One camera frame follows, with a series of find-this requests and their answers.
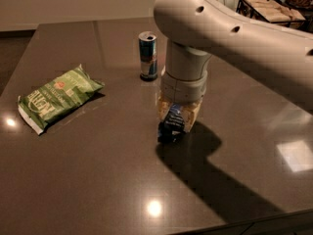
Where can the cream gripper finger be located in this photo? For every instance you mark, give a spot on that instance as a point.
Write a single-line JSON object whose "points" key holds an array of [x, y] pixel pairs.
{"points": [[189, 115], [162, 110]]}

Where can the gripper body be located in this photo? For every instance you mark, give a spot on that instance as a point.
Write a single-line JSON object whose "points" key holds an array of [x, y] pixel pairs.
{"points": [[183, 90]]}

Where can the blue rxbar blueberry wrapper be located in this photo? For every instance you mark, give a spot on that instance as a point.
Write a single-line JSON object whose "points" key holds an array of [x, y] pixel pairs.
{"points": [[172, 127]]}

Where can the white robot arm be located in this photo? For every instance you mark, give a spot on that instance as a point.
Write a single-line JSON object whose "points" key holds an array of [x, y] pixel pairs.
{"points": [[276, 56]]}

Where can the blue silver drink can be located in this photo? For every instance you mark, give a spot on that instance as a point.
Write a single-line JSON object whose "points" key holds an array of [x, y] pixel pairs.
{"points": [[148, 55]]}

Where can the white packets in basket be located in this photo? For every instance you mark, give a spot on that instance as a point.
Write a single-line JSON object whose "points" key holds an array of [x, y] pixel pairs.
{"points": [[272, 11]]}

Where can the green chip bag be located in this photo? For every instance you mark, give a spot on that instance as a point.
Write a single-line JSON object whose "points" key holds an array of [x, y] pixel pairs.
{"points": [[57, 98]]}

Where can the black wire basket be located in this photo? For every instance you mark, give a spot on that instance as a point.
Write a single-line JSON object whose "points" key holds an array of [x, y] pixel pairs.
{"points": [[243, 9]]}

